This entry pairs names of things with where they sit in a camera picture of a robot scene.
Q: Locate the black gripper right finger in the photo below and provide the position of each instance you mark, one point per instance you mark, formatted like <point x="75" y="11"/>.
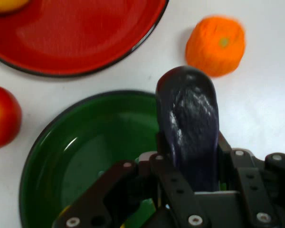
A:
<point x="254" y="185"/>

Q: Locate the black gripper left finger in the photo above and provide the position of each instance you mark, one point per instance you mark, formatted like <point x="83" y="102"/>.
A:
<point x="173" y="187"/>

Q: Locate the purple toy eggplant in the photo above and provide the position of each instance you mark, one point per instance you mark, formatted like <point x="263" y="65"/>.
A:
<point x="192" y="123"/>

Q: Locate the dark green plate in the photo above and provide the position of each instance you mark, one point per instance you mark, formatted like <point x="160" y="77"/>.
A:
<point x="80" y="152"/>

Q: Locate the orange toy tangerine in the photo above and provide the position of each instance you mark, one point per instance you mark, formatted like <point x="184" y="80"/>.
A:
<point x="216" y="45"/>

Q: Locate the red plate with black rim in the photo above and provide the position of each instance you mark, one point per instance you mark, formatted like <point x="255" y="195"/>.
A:
<point x="76" y="35"/>

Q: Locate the red toy tomato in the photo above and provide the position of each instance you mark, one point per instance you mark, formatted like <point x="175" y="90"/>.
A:
<point x="2" y="118"/>

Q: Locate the yellow-orange toy mango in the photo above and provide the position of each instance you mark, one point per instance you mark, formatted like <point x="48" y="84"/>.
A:
<point x="4" y="5"/>

